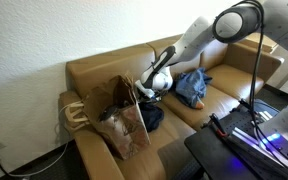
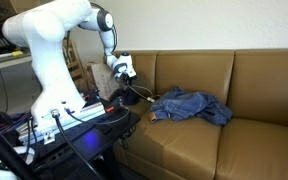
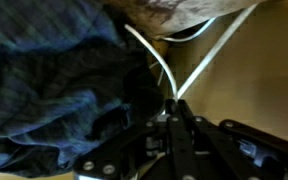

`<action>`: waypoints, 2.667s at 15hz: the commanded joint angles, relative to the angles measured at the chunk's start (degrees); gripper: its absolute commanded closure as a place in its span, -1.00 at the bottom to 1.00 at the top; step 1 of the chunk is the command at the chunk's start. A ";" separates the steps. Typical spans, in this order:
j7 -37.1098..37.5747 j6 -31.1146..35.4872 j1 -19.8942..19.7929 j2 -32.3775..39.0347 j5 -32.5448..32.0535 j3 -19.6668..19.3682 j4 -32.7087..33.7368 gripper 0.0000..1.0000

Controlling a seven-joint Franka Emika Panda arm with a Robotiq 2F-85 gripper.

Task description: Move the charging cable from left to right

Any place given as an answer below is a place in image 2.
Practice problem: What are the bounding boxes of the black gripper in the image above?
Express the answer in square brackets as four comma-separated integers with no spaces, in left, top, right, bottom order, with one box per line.
[118,71,138,90]

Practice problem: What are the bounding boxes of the wooden chair frame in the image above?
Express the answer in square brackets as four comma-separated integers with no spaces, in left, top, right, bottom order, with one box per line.
[63,39,89,93]

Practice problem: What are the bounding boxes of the black tripod pole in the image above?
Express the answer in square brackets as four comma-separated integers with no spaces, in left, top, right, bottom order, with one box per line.
[0,121,38,180]

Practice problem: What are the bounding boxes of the thick black cable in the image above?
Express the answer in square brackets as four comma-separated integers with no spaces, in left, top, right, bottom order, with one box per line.
[50,109,100,180]

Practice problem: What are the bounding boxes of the aluminium mounting rail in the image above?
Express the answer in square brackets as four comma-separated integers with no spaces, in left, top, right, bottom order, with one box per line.
[17,101,106,145]

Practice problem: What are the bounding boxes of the black cable bundle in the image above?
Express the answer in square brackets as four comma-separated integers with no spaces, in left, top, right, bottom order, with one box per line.
[0,112,32,135]

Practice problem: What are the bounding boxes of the black hanging cable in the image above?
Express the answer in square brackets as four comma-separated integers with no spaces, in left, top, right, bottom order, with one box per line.
[0,19,10,114]

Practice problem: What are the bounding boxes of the thin black cable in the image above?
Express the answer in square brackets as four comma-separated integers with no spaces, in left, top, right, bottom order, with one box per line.
[65,105,131,126]

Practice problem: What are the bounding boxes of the orange handled black clamp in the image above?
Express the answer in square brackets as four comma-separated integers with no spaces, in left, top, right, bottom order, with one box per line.
[83,89,100,102]
[104,99,125,114]

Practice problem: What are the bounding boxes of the blue denim jeans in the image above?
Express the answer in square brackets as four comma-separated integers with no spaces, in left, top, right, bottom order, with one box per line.
[147,86,233,127]

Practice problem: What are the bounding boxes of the Trader Joe's paper shopping bag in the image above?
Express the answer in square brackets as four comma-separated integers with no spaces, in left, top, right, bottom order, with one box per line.
[85,62,120,101]

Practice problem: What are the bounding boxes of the grey countertop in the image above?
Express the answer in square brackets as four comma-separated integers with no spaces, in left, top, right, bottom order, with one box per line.
[0,49,33,74]

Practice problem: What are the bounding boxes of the white charging cable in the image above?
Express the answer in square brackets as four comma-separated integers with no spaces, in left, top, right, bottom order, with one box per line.
[127,83,156,104]

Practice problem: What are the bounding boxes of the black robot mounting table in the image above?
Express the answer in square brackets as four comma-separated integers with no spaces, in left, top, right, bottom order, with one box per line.
[0,103,142,180]

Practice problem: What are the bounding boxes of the tan leather sofa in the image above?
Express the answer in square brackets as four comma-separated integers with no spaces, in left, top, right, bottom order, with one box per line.
[112,48,288,180]

